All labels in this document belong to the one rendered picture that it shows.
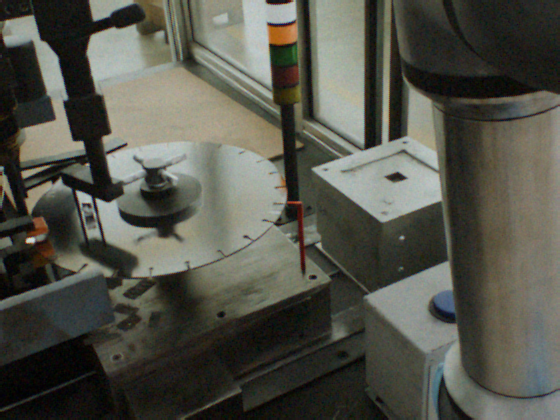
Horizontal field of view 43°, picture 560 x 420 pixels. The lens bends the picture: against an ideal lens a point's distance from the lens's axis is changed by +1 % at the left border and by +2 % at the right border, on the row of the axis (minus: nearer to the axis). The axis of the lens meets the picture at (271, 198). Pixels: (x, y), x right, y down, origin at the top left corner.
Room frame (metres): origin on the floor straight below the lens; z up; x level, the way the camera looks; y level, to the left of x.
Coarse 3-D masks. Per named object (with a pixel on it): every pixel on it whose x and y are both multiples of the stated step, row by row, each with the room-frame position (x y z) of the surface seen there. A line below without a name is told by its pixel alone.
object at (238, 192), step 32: (128, 160) 0.90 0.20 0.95; (192, 160) 0.88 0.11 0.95; (224, 160) 0.88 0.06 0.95; (256, 160) 0.87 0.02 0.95; (64, 192) 0.82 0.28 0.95; (224, 192) 0.79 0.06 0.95; (256, 192) 0.78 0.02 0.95; (64, 224) 0.74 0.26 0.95; (96, 224) 0.73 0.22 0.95; (128, 224) 0.73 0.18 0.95; (160, 224) 0.72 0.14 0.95; (192, 224) 0.72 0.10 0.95; (224, 224) 0.71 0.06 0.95; (256, 224) 0.70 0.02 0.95; (64, 256) 0.67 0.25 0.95; (96, 256) 0.67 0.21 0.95; (128, 256) 0.66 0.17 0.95; (160, 256) 0.65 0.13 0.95; (192, 256) 0.65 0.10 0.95
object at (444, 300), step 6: (438, 294) 0.60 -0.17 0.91; (444, 294) 0.60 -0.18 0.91; (450, 294) 0.60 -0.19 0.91; (438, 300) 0.59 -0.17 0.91; (444, 300) 0.59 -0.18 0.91; (450, 300) 0.59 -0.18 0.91; (438, 306) 0.58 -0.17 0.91; (444, 306) 0.58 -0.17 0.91; (450, 306) 0.58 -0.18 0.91; (438, 312) 0.58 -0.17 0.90; (444, 312) 0.57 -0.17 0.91; (450, 312) 0.57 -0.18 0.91
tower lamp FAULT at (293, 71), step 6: (270, 66) 1.02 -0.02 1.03; (276, 66) 1.01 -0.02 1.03; (288, 66) 1.01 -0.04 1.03; (294, 66) 1.01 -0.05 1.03; (270, 72) 1.03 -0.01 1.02; (276, 72) 1.01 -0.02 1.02; (282, 72) 1.01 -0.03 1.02; (288, 72) 1.01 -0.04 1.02; (294, 72) 1.01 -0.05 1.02; (276, 78) 1.01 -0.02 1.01; (282, 78) 1.01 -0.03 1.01; (288, 78) 1.01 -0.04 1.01; (294, 78) 1.01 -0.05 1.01; (276, 84) 1.01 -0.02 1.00; (282, 84) 1.01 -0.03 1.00; (288, 84) 1.01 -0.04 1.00; (294, 84) 1.01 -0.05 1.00
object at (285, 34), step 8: (272, 24) 1.02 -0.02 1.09; (288, 24) 1.01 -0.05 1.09; (296, 24) 1.02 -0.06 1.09; (272, 32) 1.01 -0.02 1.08; (280, 32) 1.01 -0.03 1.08; (288, 32) 1.01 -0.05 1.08; (296, 32) 1.02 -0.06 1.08; (272, 40) 1.01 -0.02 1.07; (280, 40) 1.01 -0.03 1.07; (288, 40) 1.01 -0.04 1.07; (296, 40) 1.02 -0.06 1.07
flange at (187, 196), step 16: (176, 176) 0.82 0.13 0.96; (192, 176) 0.82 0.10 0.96; (128, 192) 0.79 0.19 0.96; (144, 192) 0.77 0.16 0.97; (160, 192) 0.76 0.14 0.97; (176, 192) 0.78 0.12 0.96; (192, 192) 0.78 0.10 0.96; (128, 208) 0.75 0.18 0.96; (144, 208) 0.75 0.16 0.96; (160, 208) 0.74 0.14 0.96; (176, 208) 0.74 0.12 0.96; (192, 208) 0.75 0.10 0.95
